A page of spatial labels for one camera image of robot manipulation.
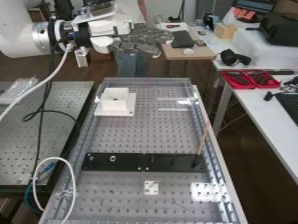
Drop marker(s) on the wooden desk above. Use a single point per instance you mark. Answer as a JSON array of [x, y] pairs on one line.
[[187, 66]]

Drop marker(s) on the person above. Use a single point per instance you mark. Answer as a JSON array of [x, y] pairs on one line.
[[130, 63]]

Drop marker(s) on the small white box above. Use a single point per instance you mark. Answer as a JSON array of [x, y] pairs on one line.
[[114, 101]]

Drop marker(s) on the small white square plate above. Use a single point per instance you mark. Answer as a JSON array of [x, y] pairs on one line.
[[150, 187]]

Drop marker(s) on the black bag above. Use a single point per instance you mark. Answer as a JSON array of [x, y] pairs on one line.
[[281, 30]]

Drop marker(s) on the small wooden box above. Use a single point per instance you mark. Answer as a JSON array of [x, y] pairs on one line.
[[225, 31]]

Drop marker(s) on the white computer mouse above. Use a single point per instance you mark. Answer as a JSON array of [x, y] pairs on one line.
[[189, 51]]

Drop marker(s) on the clear plastic bag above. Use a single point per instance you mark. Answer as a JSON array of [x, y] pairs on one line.
[[17, 90]]

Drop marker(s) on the black headphones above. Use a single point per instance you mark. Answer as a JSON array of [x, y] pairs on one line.
[[233, 56]]

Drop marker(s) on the clear box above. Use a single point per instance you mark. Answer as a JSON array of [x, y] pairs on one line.
[[146, 140]]

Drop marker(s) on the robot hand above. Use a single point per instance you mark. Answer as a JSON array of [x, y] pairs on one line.
[[141, 41]]

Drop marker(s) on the black plate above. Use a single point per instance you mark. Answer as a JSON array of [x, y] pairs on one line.
[[167, 163]]

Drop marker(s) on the red tray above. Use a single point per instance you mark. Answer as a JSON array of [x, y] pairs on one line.
[[237, 80], [266, 78]]

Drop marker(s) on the black keyboard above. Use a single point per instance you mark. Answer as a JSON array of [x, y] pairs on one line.
[[290, 106], [181, 39]]

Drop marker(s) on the white desk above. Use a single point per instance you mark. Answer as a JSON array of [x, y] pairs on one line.
[[266, 120]]

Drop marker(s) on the thin stick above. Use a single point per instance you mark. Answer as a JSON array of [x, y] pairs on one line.
[[202, 140]]

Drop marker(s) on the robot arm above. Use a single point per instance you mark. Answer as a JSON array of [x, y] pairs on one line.
[[21, 30]]

